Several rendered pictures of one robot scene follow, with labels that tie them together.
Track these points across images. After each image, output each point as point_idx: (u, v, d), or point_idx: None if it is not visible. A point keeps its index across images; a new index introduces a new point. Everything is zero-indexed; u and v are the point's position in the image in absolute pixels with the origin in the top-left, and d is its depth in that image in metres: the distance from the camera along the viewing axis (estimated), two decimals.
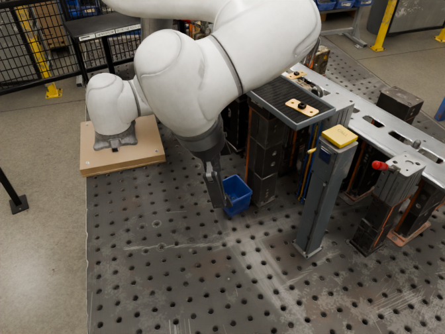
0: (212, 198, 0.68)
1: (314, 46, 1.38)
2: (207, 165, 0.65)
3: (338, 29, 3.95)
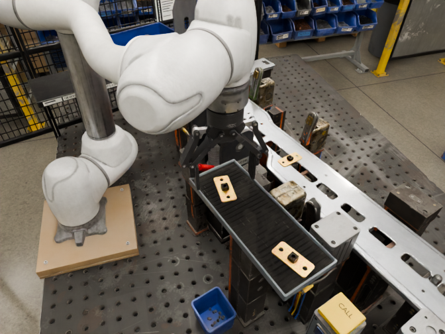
0: (184, 151, 0.72)
1: (310, 123, 1.18)
2: (204, 127, 0.69)
3: (338, 52, 3.76)
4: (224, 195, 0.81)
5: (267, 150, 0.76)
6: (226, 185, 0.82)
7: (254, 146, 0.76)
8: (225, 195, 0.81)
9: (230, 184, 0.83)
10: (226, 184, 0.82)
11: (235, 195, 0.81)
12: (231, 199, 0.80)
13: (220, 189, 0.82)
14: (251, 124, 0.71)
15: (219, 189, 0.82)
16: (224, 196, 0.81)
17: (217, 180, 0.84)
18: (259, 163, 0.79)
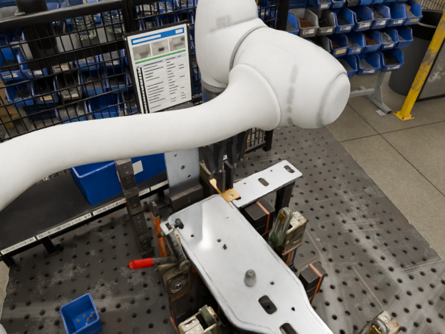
0: (204, 160, 0.74)
1: None
2: None
3: (357, 91, 3.32)
4: (227, 195, 0.81)
5: (242, 159, 0.78)
6: (226, 185, 0.82)
7: (234, 154, 0.77)
8: (228, 194, 0.81)
9: (228, 183, 0.84)
10: (226, 184, 0.82)
11: (238, 193, 0.81)
12: (235, 197, 0.80)
13: (220, 191, 0.82)
14: None
15: (220, 190, 0.82)
16: (227, 196, 0.81)
17: (214, 182, 0.84)
18: (235, 171, 0.80)
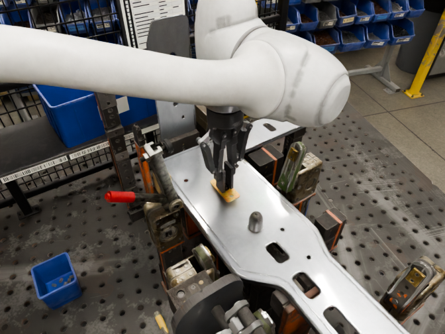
0: (204, 160, 0.74)
1: (418, 284, 0.58)
2: (206, 134, 0.69)
3: (363, 69, 3.16)
4: (227, 195, 0.81)
5: (242, 159, 0.78)
6: (226, 185, 0.82)
7: (234, 154, 0.77)
8: (228, 194, 0.81)
9: (228, 183, 0.84)
10: (226, 184, 0.82)
11: (238, 193, 0.81)
12: (235, 197, 0.80)
13: (220, 191, 0.82)
14: (246, 126, 0.73)
15: (220, 190, 0.82)
16: (227, 196, 0.81)
17: (214, 182, 0.84)
18: (235, 171, 0.80)
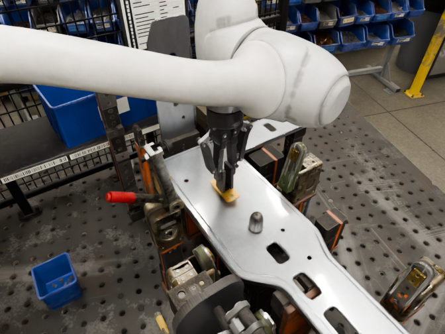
0: (204, 160, 0.74)
1: (419, 284, 0.58)
2: (206, 134, 0.69)
3: (363, 69, 3.16)
4: (227, 195, 0.81)
5: (242, 159, 0.78)
6: (226, 185, 0.82)
7: (234, 154, 0.77)
8: (228, 194, 0.81)
9: (228, 183, 0.84)
10: (226, 184, 0.82)
11: (238, 193, 0.81)
12: (235, 197, 0.80)
13: (220, 191, 0.82)
14: (246, 126, 0.73)
15: (220, 190, 0.82)
16: (227, 196, 0.81)
17: (214, 182, 0.84)
18: (235, 172, 0.80)
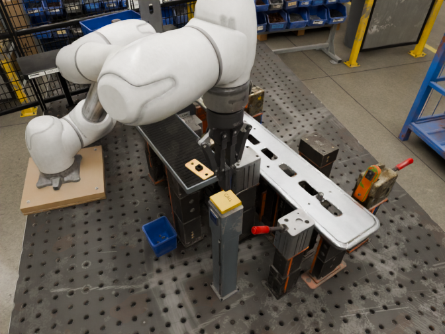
0: (206, 160, 0.74)
1: None
2: (206, 134, 0.69)
3: (314, 45, 4.01)
4: None
5: (240, 160, 0.78)
6: None
7: (232, 156, 0.77)
8: None
9: None
10: None
11: None
12: None
13: None
14: (246, 127, 0.73)
15: None
16: None
17: None
18: (232, 173, 0.80)
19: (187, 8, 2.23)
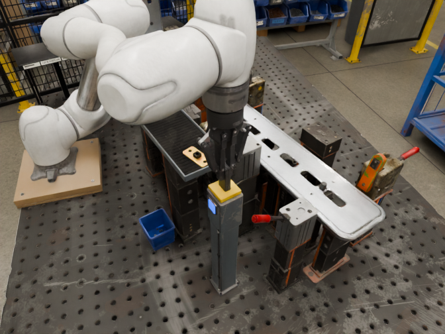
0: (206, 160, 0.74)
1: None
2: (206, 134, 0.69)
3: (314, 40, 3.97)
4: None
5: (240, 160, 0.78)
6: None
7: (232, 156, 0.77)
8: None
9: None
10: None
11: None
12: None
13: None
14: (246, 127, 0.73)
15: None
16: None
17: None
18: (232, 173, 0.80)
19: (187, 0, 2.20)
